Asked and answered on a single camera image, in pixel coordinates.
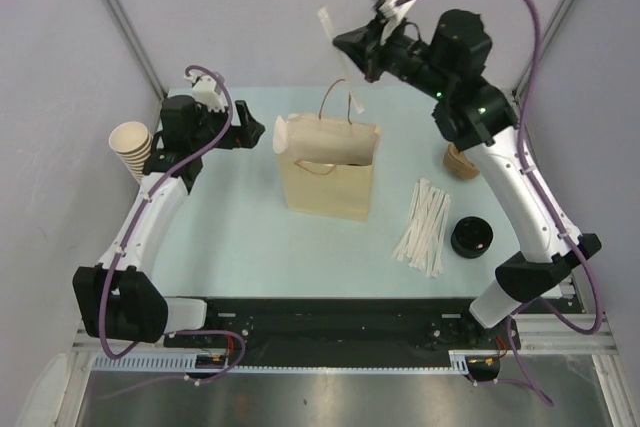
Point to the aluminium frame rail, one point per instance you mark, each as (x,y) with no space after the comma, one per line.
(533,330)

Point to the white paper straw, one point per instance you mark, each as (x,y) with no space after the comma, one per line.
(329,31)

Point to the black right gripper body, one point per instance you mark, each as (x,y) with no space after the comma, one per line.
(408,59)

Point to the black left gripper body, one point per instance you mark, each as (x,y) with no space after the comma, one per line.
(212,124)

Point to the white wrapped straw pile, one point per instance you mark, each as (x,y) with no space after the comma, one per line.
(422,243)

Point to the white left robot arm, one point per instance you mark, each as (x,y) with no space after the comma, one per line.
(116,297)

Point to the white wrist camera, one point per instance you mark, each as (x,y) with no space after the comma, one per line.
(391,14)
(206,91)

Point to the cream paper takeout bag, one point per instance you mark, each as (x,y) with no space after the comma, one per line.
(311,149)

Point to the stack of paper cups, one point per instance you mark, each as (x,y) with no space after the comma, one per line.
(131,142)

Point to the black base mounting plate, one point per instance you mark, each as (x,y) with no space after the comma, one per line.
(314,354)

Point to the black lid stack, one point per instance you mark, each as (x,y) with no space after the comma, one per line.
(471,237)

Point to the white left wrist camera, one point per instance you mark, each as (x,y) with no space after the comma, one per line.
(206,91)

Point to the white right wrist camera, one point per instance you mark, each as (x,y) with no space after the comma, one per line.
(391,14)

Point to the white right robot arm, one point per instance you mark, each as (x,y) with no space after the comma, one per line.
(478,120)

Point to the brown pulp cup carrier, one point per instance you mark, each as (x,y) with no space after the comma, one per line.
(457,164)

